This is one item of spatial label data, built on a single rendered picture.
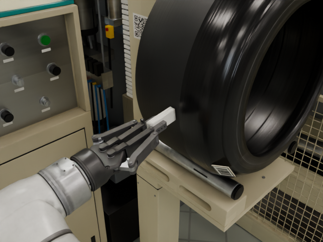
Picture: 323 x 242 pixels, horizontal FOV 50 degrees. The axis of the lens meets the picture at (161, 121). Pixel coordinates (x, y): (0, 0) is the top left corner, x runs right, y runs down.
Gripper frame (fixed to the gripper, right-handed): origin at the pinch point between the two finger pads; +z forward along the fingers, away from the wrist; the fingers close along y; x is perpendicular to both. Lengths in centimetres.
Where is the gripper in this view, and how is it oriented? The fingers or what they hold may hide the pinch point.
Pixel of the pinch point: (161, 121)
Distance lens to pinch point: 71.5
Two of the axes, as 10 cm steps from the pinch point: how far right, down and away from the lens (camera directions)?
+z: 7.2, -4.8, 5.0
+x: 1.0, 7.9, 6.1
